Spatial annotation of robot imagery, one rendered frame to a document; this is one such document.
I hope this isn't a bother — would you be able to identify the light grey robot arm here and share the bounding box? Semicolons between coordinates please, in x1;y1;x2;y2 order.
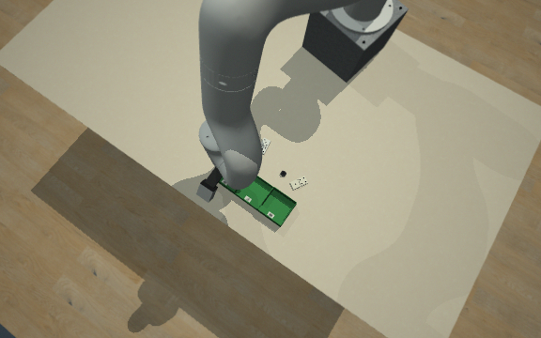
196;0;394;202

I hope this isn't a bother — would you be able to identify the white domino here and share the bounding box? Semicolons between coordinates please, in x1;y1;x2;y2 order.
290;176;308;190
261;138;271;154

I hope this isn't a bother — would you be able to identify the green rack of bins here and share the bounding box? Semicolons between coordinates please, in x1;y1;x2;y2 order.
218;176;296;227

